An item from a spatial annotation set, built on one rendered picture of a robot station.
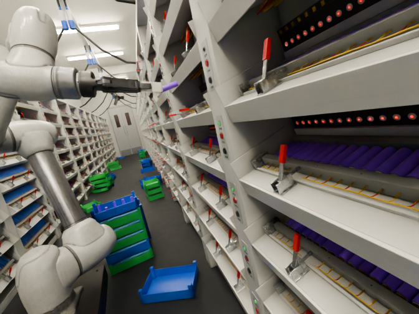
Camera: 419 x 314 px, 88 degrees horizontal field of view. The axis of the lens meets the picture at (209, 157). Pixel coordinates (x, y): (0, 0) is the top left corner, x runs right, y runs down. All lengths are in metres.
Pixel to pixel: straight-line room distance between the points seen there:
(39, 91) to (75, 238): 0.67
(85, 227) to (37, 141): 0.45
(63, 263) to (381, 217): 1.06
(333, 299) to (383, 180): 0.24
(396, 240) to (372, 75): 0.18
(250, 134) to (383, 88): 0.37
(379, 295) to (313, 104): 0.31
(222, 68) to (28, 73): 0.50
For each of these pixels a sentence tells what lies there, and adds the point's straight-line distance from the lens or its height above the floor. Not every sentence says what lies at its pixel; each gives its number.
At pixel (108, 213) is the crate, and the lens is 1.66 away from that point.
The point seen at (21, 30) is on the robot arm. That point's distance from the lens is 0.84.
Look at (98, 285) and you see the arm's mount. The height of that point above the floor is 0.28.
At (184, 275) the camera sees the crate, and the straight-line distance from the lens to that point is 1.54.
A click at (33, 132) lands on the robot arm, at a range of 1.29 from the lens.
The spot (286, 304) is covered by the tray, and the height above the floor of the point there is 0.37.
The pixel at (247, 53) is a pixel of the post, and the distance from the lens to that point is 0.61.
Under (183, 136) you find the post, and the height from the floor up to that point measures 0.84.
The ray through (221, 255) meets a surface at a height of 0.18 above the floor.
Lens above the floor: 0.92
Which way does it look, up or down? 10 degrees down
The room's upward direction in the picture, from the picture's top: 12 degrees counter-clockwise
